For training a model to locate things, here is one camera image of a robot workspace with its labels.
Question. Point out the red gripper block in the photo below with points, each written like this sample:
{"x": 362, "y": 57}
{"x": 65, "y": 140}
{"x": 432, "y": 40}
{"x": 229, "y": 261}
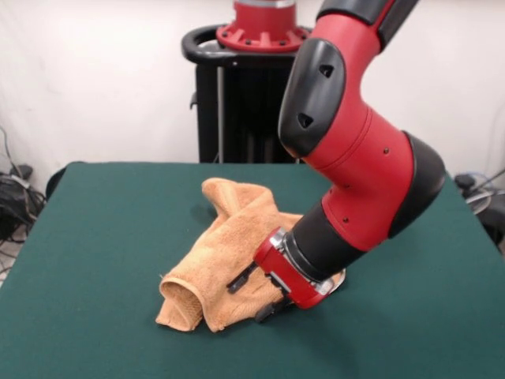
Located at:
{"x": 286, "y": 276}

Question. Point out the tan terry towel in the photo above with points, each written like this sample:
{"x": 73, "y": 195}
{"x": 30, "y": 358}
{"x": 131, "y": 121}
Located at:
{"x": 221, "y": 256}

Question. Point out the small black power brick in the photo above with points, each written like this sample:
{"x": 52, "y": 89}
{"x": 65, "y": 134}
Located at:
{"x": 21, "y": 170}

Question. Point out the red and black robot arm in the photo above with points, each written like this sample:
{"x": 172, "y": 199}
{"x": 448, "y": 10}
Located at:
{"x": 355, "y": 158}

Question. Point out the black bulky object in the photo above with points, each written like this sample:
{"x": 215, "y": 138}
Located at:
{"x": 495, "y": 229}

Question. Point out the dark green table cloth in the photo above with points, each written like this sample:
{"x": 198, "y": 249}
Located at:
{"x": 98, "y": 237}

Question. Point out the small black device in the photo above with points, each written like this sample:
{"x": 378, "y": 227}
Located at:
{"x": 465, "y": 181}

